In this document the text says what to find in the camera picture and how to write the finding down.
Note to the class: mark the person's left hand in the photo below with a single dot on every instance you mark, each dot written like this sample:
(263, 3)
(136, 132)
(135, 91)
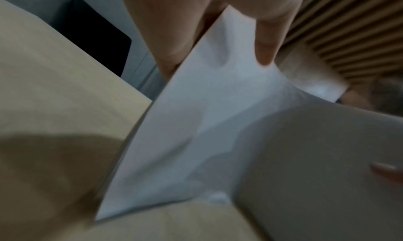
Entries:
(176, 16)

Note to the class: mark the stack of white papers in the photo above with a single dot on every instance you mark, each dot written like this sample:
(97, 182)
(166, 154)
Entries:
(220, 110)

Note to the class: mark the black chair back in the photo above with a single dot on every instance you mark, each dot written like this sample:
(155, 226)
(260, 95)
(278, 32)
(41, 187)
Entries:
(94, 36)

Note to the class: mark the person's right hand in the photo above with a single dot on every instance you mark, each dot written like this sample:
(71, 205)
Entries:
(390, 174)

